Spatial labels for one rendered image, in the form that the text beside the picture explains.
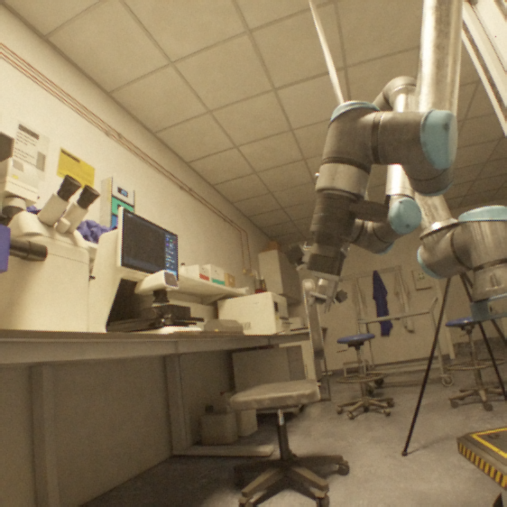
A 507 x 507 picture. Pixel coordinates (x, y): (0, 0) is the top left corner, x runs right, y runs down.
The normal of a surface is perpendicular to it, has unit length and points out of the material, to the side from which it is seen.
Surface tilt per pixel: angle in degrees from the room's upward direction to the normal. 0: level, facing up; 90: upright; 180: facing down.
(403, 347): 90
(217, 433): 89
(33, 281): 91
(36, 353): 90
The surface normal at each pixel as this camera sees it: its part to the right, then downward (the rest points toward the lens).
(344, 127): -0.56, -0.15
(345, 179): -0.09, -0.02
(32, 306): 0.55, -0.26
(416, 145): -0.57, 0.54
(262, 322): -0.32, -0.19
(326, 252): -0.22, -0.40
